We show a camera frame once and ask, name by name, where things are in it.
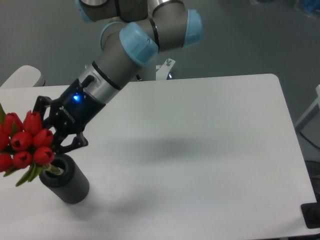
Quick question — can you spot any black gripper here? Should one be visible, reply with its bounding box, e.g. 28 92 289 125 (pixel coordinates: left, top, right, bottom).
33 77 105 155

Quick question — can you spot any red tulip bouquet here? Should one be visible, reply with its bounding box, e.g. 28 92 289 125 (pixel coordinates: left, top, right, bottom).
0 107 64 187

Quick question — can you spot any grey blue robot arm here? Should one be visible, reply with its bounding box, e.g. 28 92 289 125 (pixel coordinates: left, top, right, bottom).
34 0 203 154

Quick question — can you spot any dark grey ribbed vase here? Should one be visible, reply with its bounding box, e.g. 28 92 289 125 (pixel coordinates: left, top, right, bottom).
39 154 90 204

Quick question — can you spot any white chair back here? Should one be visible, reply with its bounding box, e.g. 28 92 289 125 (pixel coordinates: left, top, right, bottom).
0 65 46 89

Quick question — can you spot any blue object top right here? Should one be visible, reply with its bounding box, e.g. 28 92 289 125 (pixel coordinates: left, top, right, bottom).
249 0 320 19

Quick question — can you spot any white furniture frame right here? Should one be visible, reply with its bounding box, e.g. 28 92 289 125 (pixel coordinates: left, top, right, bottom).
294 85 320 150

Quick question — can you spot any black cable port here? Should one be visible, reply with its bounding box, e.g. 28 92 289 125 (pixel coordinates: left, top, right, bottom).
300 202 320 229

